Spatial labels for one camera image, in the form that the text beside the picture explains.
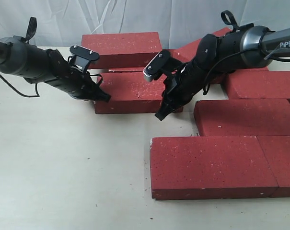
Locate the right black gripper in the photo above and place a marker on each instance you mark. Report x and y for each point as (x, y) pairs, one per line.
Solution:
(188, 81)

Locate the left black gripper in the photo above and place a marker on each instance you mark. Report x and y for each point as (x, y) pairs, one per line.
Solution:
(78, 85)

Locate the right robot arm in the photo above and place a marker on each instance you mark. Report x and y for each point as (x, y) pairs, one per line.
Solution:
(253, 48)

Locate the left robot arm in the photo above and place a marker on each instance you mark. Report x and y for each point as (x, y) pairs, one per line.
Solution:
(36, 65)

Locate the far-right edge red brick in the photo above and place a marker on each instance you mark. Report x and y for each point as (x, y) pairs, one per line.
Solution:
(258, 85)

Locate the front large red brick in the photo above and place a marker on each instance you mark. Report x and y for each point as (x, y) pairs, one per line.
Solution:
(193, 168)

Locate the grey fabric backdrop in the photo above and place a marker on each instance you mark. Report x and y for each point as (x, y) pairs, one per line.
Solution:
(178, 22)

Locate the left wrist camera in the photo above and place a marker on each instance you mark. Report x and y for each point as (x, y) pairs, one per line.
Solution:
(82, 57)

